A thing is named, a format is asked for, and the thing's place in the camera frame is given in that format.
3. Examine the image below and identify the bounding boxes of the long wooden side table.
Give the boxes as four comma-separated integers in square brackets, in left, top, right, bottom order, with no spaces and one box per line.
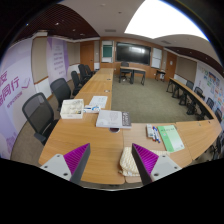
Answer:
[165,77,216,121]

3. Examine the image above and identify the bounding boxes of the red whiteboard marker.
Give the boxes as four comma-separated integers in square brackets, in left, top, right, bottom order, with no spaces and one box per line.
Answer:
[151,126,158,143]

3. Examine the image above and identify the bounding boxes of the dark-legged wooden desk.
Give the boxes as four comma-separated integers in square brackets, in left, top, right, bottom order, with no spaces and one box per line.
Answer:
[119,65,147,86]

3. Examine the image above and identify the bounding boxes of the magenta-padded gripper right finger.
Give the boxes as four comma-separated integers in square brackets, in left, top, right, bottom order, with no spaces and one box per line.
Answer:
[131,143,183,186]

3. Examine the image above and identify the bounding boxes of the white cardboard box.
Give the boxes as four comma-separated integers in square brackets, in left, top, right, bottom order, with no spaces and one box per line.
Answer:
[59,98,85,120]

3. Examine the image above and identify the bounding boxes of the cream zigzag patterned towel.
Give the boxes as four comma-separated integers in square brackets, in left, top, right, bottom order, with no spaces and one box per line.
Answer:
[119,146,171,178]

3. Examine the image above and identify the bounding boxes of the row of black office chairs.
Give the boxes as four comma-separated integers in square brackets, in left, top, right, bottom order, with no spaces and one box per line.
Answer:
[70,63,96,96]

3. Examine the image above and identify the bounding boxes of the group of black chairs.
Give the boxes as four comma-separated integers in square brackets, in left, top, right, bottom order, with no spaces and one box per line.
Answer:
[184,79,224,161]

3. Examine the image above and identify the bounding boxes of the white book with dark spine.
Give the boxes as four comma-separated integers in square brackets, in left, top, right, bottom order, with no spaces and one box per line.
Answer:
[95,109,133,130]

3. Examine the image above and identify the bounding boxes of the black chair at desk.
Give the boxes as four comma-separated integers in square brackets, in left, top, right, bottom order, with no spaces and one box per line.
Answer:
[118,61,131,83]

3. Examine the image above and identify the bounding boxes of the small dark side table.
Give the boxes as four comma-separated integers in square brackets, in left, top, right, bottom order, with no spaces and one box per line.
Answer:
[154,68,167,82]

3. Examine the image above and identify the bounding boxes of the blue whiteboard marker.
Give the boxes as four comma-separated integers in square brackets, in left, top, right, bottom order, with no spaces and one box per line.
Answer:
[153,126,162,144]

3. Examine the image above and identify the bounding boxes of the large ceiling light panel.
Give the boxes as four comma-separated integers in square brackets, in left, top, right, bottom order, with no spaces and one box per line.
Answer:
[123,0,209,41]

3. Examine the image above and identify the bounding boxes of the green booklet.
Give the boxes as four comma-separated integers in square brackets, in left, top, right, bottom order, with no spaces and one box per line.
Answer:
[157,124,185,153]

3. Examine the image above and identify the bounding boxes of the purple standing banner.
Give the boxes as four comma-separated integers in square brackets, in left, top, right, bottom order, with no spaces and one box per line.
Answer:
[46,36,70,86]

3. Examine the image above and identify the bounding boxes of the small blue and white packet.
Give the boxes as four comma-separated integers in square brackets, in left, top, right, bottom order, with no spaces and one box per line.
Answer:
[83,104,101,114]

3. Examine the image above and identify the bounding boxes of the green board in white frame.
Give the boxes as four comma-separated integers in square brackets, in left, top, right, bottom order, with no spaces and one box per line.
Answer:
[101,40,114,63]

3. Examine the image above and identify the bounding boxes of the brown wooden door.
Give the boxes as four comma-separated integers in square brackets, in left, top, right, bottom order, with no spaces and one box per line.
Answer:
[79,40,95,71]
[165,51,178,83]

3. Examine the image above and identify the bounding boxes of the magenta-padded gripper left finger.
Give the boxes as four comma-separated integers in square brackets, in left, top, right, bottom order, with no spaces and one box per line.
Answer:
[39,143,92,185]

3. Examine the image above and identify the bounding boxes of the white printed paper sheet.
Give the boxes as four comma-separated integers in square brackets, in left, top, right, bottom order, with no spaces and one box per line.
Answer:
[88,95,109,110]

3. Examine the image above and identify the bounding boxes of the black mesh office chair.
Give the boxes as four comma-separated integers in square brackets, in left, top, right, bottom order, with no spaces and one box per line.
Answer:
[21,92,58,146]
[49,77,72,111]

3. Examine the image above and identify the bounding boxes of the white whiteboard eraser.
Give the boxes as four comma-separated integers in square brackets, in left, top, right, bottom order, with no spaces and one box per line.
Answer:
[145,123,155,138]

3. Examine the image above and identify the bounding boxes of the large purple wall banner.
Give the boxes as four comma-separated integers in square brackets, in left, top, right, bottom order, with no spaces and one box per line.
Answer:
[0,38,36,159]

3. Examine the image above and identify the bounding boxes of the large black wall screen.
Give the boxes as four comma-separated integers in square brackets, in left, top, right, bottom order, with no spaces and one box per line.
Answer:
[115,41,152,66]

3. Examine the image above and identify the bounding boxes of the colourful wall posters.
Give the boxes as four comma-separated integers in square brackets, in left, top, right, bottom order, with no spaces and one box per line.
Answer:
[199,68,224,114]

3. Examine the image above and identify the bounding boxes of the white wall board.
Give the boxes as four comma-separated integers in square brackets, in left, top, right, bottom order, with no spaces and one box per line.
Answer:
[151,47,163,69]

